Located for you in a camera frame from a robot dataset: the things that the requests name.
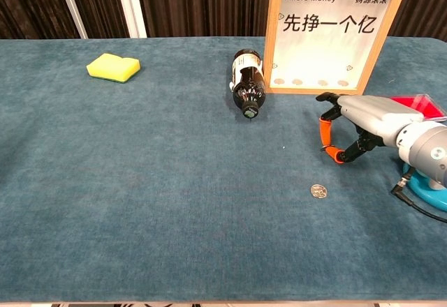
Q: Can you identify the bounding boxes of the red ink pad case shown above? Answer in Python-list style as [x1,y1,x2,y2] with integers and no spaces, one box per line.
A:
[389,93,447,121]

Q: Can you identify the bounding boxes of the wide white partition post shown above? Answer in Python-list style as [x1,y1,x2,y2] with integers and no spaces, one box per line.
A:
[113,0,148,38]

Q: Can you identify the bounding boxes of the thin grey partition post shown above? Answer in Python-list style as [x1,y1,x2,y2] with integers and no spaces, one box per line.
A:
[54,0,89,39]

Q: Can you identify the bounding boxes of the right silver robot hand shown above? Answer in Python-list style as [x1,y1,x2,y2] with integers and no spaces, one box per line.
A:
[315,91,434,164]

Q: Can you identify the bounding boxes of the dark glass bottle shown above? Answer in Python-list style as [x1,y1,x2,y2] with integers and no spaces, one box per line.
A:
[228,49,268,119]

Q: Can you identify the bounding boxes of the blue round plate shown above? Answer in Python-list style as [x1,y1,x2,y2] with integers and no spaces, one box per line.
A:
[402,167,447,212]

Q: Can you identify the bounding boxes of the wooden framed money box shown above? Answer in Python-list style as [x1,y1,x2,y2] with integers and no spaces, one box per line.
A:
[263,0,409,97]

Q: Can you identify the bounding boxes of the teal tablecloth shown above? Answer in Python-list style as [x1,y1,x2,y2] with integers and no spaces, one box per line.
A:
[0,36,447,303]

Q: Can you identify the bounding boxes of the dark pleated curtain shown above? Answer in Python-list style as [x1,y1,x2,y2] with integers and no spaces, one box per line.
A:
[0,0,447,41]

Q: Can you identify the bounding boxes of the yellow sponge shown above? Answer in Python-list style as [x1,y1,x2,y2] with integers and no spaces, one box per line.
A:
[86,52,141,84]

